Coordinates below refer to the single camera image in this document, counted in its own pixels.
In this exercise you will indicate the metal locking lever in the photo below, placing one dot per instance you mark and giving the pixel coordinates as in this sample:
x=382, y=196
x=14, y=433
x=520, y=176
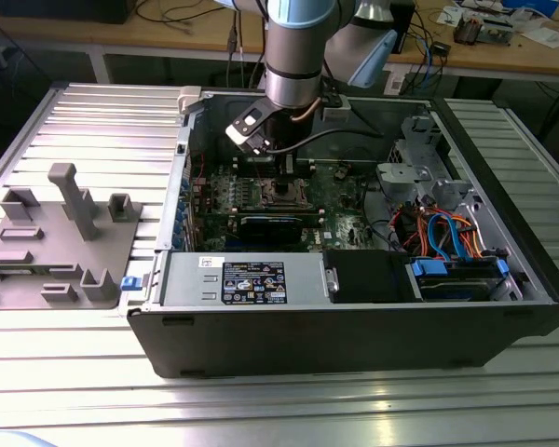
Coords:
x=258, y=173

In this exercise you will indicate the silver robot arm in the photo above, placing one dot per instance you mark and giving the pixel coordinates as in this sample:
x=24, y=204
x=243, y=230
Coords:
x=291, y=70

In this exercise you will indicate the black drive bay cover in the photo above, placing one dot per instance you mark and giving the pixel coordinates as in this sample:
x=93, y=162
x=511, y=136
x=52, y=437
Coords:
x=363, y=277

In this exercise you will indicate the CPU cooler with fins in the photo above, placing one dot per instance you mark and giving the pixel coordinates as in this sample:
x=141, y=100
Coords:
x=468, y=30

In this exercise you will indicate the grey wrist-mounted box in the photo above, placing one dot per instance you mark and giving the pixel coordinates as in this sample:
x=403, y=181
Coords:
x=336, y=109

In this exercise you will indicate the green motherboard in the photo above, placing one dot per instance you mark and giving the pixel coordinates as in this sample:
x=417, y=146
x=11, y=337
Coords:
x=335, y=219

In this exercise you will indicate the black graphics card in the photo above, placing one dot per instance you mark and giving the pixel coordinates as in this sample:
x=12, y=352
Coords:
x=261, y=233

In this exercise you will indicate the white label sheet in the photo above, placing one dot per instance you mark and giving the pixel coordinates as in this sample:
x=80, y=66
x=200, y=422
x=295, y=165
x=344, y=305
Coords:
x=395, y=86

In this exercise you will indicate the grey metal drive cage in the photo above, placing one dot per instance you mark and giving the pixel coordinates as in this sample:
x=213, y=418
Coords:
x=400, y=174

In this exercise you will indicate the black power supply label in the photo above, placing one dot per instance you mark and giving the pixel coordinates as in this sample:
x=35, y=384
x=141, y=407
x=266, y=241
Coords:
x=254, y=284

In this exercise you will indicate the black tower box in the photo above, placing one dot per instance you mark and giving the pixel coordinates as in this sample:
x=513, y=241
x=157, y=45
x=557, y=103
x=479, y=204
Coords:
x=406, y=28

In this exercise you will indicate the silver power supply unit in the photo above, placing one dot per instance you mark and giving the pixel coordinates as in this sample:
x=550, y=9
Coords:
x=186, y=279

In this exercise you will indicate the small black box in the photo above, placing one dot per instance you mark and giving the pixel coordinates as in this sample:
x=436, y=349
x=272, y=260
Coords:
x=442, y=49

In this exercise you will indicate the wooden desk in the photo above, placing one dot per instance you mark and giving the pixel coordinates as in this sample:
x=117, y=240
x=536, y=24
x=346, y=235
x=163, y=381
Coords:
x=121, y=35

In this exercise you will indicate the black PC case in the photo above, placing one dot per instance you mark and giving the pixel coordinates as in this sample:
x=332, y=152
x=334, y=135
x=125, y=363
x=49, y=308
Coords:
x=307, y=344

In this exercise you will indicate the blue case latch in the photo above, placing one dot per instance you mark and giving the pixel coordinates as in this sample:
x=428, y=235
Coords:
x=129, y=283

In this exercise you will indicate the hard disk in blue carrier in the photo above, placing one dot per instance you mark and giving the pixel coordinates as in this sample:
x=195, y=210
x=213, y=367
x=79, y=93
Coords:
x=447, y=284

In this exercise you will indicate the green circuit module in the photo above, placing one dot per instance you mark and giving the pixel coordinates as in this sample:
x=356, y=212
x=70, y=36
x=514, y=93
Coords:
x=498, y=32

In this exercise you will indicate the large black box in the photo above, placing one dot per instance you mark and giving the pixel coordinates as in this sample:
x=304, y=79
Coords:
x=60, y=9

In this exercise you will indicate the grey parts rack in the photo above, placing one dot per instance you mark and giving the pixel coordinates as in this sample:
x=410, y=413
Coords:
x=51, y=261

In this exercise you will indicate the white paper sheets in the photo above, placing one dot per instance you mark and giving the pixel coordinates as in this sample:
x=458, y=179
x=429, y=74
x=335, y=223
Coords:
x=547, y=37

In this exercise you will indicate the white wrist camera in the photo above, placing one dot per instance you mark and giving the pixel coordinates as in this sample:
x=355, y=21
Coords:
x=240, y=132

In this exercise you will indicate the beige plastic bracket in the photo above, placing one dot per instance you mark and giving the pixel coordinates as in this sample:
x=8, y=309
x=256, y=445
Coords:
x=188, y=100

